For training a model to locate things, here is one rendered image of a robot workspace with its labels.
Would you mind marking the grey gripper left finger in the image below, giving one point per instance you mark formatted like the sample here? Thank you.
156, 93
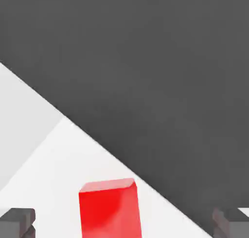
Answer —
15, 222

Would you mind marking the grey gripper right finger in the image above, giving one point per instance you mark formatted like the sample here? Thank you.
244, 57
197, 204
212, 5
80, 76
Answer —
233, 226

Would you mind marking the small red cube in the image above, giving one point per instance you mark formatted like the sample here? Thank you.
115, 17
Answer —
109, 210

